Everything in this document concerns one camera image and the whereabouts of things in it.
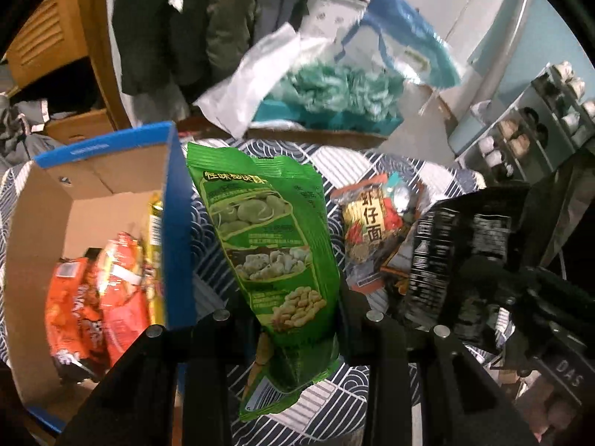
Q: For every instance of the wooden louvered wardrobe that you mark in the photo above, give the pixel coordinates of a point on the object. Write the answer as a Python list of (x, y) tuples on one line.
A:
[(46, 46)]

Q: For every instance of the yellow snack packet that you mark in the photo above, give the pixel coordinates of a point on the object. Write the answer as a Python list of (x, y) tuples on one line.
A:
[(155, 251)]

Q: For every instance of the small teal packet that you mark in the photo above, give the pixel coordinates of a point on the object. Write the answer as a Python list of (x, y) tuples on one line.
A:
[(395, 186)]

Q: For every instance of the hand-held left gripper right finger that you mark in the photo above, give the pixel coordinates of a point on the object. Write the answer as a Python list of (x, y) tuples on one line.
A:
[(386, 362)]

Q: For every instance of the olive hanging jacket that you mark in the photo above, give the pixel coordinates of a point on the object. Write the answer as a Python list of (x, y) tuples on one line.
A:
[(232, 14)]

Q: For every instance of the shoe rack with shoes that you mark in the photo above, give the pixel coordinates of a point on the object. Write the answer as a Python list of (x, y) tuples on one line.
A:
[(516, 134)]

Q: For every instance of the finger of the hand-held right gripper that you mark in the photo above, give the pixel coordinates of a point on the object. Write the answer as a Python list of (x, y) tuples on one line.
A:
[(492, 276)]

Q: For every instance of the blue plastic bag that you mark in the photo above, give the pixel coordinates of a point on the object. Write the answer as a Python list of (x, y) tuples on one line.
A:
[(409, 37)]

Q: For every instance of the blue cardboard box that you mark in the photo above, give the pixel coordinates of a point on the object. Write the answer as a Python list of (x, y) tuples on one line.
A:
[(93, 209)]

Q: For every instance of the red-orange snack packet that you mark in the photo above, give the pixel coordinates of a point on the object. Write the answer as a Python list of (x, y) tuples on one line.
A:
[(123, 297)]

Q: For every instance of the teal box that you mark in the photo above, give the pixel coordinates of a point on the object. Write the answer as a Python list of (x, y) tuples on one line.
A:
[(297, 116)]

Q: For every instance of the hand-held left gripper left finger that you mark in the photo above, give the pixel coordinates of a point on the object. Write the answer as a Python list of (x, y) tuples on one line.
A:
[(209, 362)]

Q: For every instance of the green snack packet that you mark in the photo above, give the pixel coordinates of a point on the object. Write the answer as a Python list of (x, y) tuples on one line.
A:
[(269, 241)]

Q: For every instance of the black hanging jacket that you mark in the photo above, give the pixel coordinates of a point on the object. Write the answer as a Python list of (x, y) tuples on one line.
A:
[(158, 32)]

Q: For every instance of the pile of grey clothes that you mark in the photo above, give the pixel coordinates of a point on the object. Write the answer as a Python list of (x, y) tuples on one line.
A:
[(18, 125)]

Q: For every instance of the orange snack packet dark base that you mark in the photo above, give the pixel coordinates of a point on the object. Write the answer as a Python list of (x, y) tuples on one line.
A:
[(74, 316)]

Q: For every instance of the clear noodle packet red print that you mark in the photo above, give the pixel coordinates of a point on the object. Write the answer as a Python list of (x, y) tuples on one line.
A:
[(367, 227)]

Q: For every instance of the person's right hand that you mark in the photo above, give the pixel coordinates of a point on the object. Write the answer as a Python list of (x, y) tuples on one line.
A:
[(555, 416)]

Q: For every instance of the black snack packet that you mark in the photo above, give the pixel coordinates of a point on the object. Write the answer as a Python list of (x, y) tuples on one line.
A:
[(441, 241)]

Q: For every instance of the white plastic bag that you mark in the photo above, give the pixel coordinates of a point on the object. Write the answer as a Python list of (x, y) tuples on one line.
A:
[(251, 88)]

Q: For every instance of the white door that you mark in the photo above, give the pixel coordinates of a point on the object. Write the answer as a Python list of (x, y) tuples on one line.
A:
[(488, 9)]

